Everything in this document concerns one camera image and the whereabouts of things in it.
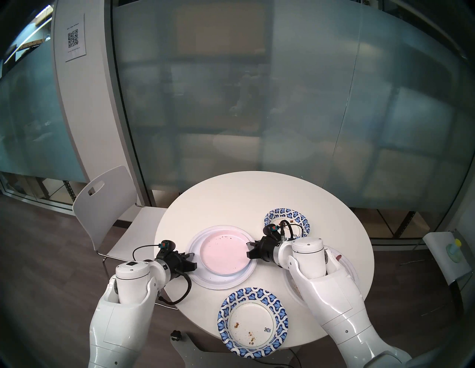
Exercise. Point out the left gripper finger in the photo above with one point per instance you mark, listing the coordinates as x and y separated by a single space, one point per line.
190 266
187 256

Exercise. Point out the paper sign with QR code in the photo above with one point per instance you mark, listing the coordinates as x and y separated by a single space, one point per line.
75 37

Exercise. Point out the pink plate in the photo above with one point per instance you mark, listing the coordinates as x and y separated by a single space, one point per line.
224 252

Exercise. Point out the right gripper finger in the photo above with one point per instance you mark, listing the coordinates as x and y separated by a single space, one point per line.
254 245
254 255

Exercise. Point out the white paper plate with leftovers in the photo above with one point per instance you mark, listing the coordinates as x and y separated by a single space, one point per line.
349 265

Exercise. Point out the small blue patterned paper bowl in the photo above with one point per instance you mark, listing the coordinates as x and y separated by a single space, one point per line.
297 219

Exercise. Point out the plain white paper plate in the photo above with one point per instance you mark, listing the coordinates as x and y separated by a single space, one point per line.
219 283

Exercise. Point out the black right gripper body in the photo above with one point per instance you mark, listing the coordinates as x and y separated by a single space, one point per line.
270 248

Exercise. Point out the large blue patterned paper plate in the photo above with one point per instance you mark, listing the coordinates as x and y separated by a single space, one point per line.
252 322

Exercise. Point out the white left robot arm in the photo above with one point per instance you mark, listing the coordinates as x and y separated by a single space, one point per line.
122 308

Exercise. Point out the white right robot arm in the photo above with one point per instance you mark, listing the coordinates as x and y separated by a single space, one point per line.
326 296

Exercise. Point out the white chair with black legs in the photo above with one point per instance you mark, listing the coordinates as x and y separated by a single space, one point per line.
447 259

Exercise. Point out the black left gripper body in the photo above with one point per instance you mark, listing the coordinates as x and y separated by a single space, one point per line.
171 259

